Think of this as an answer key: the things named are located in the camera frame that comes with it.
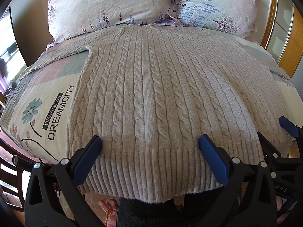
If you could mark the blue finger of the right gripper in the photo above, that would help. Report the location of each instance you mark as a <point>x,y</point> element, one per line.
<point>291,128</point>
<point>269,151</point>

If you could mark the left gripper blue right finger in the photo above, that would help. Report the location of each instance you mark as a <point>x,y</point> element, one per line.
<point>248,197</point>

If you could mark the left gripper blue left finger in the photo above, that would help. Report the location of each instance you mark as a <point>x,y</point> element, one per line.
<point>53,198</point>

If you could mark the beige cable-knit sweater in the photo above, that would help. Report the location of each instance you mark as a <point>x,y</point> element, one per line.
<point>151,91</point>

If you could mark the dark wooden chair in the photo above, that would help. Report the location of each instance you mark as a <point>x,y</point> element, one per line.
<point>13,165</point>

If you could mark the wooden glass-panel wardrobe door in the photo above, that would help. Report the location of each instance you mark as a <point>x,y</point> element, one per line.
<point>279,32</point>

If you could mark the pastel floral bed sheet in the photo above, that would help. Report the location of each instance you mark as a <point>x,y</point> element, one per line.
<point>35,116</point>

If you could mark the right pink lavender pillow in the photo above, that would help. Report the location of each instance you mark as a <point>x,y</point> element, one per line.
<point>236,17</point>

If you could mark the left pink floral pillow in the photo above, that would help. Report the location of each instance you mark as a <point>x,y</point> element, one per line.
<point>70,18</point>

